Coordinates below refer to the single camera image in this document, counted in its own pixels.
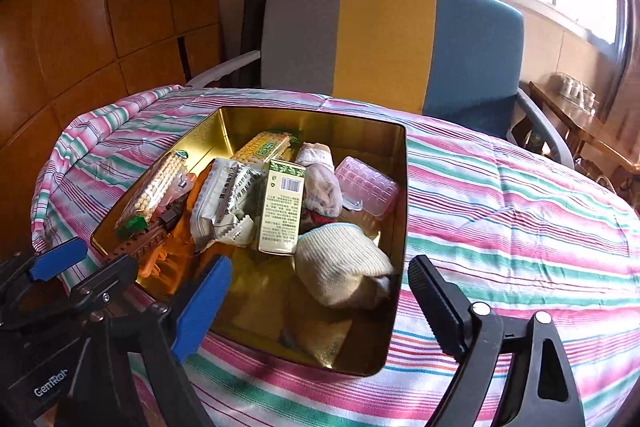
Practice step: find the cream sock with blue cuff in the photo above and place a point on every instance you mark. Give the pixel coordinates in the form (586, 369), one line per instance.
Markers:
(340, 262)

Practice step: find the grey yellow blue chair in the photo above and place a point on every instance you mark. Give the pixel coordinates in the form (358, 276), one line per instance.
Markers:
(385, 42)

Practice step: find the cracker packet with green ends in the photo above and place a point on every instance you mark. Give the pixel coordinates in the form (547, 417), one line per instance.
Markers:
(260, 147)
(155, 187)

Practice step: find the brown toy brick strip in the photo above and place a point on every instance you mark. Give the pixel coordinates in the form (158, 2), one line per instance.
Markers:
(145, 239)

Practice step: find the pink plastic case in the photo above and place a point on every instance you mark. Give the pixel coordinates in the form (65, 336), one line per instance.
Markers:
(365, 184)

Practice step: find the clear plastic containers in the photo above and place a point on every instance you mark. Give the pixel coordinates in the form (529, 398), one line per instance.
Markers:
(575, 92)

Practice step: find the green white carton box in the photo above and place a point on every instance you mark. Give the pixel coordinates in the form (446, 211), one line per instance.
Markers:
(280, 207)

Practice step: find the wooden side desk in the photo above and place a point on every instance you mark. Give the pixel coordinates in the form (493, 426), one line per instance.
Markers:
(585, 127)

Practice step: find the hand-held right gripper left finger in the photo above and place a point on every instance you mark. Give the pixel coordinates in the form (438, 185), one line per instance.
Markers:
(200, 307)

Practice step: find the wooden wardrobe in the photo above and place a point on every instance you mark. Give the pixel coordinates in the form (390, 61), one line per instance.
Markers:
(100, 32)

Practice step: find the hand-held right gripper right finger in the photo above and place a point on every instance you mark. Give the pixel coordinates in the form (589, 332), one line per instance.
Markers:
(435, 302)

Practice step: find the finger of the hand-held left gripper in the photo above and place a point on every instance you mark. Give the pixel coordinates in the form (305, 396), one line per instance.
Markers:
(55, 259)
(107, 279)

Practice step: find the pink plastic packet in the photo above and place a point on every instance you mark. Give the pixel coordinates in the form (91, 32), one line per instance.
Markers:
(320, 187)

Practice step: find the gold tin container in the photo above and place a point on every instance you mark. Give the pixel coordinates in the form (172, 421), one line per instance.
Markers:
(227, 127)

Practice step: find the white striped snack packet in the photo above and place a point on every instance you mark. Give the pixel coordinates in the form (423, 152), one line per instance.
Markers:
(225, 197)

